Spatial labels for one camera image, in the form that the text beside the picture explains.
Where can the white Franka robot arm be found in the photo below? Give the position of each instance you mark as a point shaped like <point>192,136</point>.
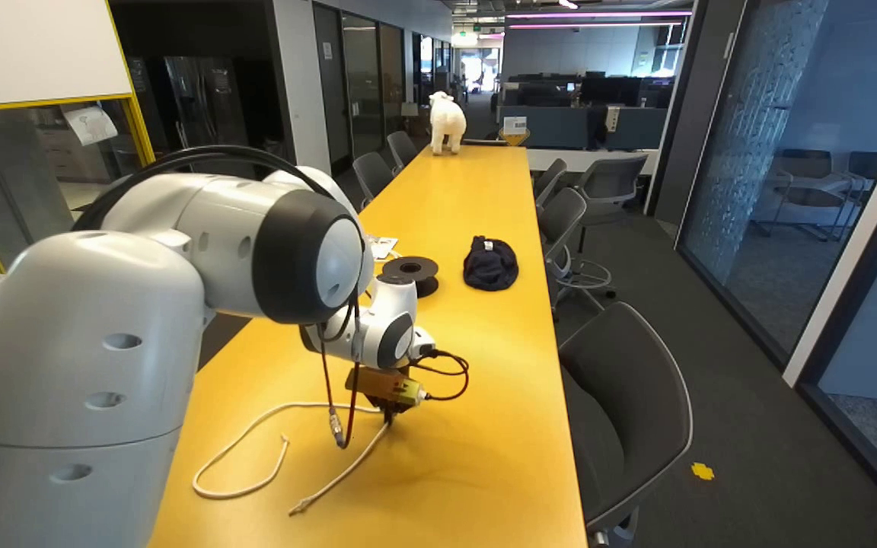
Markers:
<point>73,385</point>

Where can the white plush bear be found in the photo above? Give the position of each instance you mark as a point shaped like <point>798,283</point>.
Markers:
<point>445,123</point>

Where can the grey office chair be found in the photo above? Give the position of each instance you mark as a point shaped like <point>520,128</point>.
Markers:
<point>622,385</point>
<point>548,180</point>
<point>609,180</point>
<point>565,216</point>
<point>371,172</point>
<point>403,148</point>

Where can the yellow framed whiteboard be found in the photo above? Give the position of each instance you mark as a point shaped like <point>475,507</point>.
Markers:
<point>30,49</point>

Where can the black filament spool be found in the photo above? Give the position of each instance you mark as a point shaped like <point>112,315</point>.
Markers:
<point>411,274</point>

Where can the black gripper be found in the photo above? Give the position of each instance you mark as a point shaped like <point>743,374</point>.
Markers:
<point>392,401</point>

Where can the office chair behind glass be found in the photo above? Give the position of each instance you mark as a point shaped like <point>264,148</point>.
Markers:
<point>806,183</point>

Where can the white printed paper sheet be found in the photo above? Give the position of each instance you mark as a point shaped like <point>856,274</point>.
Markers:
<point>384,247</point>

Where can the white paper notice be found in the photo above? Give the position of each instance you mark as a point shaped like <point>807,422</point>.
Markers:
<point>88,123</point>

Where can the yellow floor marker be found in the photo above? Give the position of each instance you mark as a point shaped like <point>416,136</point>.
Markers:
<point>701,471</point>

